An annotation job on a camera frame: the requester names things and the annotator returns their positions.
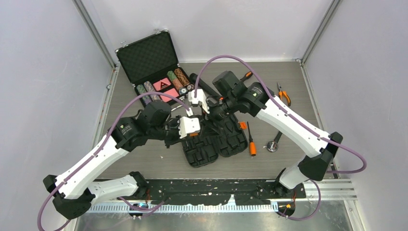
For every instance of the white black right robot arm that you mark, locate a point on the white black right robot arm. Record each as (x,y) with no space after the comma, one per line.
(316,144)

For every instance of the black orange medium screwdriver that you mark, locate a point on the black orange medium screwdriver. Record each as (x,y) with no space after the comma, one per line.
(246,76)

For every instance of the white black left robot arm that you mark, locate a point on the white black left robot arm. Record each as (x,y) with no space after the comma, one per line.
(75,191)

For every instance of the pink card deck upper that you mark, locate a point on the pink card deck upper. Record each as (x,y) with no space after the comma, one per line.
(163,85)

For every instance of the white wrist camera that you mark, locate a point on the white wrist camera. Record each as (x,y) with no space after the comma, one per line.
(188,126)
(196,98)

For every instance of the black poker chip case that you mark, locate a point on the black poker chip case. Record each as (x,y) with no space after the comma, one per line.
(151,59)

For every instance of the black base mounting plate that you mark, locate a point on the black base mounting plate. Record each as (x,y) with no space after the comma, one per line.
(214,192)

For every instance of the black orange flashlight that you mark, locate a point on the black orange flashlight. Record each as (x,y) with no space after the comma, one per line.
(203,85)

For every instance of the pink card deck lower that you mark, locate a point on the pink card deck lower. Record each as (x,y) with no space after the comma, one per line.
(173,92)

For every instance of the orange handled pliers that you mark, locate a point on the orange handled pliers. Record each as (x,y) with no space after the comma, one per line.
(283,94)

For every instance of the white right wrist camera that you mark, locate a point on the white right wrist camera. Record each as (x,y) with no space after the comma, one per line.
(196,98)

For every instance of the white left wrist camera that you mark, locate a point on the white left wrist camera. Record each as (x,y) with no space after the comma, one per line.
(188,126)

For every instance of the round tape measure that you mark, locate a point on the round tape measure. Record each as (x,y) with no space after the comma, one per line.
(273,145)

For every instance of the pink card deck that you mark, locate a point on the pink card deck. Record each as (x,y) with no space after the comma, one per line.
(173,92)
(163,85)

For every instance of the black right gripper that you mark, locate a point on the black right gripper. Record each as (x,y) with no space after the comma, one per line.
(210,104)

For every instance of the long black orange screwdriver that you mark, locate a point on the long black orange screwdriver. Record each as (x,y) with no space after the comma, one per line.
(252,146)

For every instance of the orange case latch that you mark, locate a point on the orange case latch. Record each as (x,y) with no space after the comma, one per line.
(243,125)

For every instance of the black plastic tool case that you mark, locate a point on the black plastic tool case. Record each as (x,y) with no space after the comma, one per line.
(205,148)

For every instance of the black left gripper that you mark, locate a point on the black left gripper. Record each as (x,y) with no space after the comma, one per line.
(169,143)

